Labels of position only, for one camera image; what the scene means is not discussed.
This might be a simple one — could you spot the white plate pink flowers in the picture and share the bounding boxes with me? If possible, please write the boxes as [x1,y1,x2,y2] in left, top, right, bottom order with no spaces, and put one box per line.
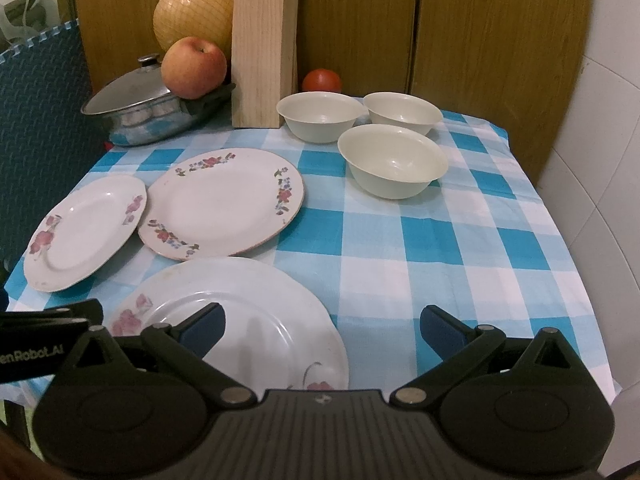
[24,174,146,292]
[107,257,349,396]

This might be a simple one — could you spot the cream plate colourful floral rim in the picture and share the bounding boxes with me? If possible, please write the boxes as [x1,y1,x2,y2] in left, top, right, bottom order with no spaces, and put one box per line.
[138,148,305,261]

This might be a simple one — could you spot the cream bowl front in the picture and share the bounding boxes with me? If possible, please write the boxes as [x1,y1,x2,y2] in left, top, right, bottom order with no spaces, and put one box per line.
[337,124,449,200]

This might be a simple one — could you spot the cream bowl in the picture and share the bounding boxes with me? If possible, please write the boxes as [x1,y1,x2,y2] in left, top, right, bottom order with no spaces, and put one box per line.
[362,92,444,136]
[337,124,449,200]
[277,91,368,144]

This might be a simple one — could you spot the blue white checkered tablecloth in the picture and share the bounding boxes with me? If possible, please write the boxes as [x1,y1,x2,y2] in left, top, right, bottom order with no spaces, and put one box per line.
[90,113,615,399]

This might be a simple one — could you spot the teal foam mat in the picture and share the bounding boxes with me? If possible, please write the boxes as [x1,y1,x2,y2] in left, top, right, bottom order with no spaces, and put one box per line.
[0,21,104,270]

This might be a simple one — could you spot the steel pot with lid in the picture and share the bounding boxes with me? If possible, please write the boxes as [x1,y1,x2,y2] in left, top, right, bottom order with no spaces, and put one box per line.
[81,53,234,148]

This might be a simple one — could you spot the red apple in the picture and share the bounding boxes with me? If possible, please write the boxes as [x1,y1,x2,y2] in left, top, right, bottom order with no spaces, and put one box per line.
[160,37,228,100]

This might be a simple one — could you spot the red tomato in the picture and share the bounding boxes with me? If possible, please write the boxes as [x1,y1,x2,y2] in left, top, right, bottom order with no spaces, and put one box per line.
[302,68,343,93]

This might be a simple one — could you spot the wooden cabinet doors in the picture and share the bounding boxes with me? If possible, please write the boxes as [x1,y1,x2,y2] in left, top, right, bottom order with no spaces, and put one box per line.
[58,0,592,184]

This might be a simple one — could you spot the wooden knife block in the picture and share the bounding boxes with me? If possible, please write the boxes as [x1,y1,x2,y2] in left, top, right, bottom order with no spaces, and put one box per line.
[231,0,298,129]

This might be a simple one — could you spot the yellow pomelo in net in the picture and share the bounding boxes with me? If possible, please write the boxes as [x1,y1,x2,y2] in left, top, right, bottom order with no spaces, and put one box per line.
[153,0,234,55]

